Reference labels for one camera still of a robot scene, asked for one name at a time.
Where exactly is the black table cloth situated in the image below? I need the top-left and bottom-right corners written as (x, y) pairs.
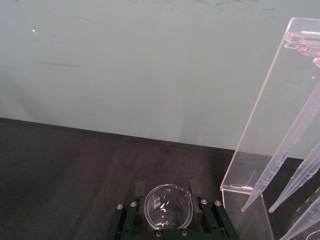
top-left (0, 116), bottom-right (320, 240)

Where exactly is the clear plastic graduated pipette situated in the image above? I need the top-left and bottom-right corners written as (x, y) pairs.
top-left (279, 196), bottom-right (320, 240)
top-left (240, 84), bottom-right (320, 214)
top-left (268, 148), bottom-right (320, 214)

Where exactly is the small clear glass beaker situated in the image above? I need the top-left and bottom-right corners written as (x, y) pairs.
top-left (143, 183), bottom-right (195, 231)

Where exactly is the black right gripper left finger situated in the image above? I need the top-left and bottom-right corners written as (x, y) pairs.
top-left (111, 181), bottom-right (151, 240)

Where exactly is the clear acrylic pipette stand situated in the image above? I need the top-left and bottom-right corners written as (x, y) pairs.
top-left (219, 16), bottom-right (320, 240)

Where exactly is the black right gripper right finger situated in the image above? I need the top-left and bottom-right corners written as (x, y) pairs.
top-left (189, 179), bottom-right (238, 240)

